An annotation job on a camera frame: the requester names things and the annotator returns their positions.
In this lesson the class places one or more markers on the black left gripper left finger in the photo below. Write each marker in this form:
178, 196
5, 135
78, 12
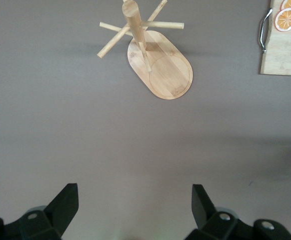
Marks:
58, 212

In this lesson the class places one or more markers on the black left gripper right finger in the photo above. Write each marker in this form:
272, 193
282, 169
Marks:
210, 217

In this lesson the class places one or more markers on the wooden mug tree rack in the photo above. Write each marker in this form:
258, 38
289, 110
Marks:
165, 72

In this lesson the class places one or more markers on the bamboo cutting board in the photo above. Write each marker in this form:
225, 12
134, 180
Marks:
283, 55

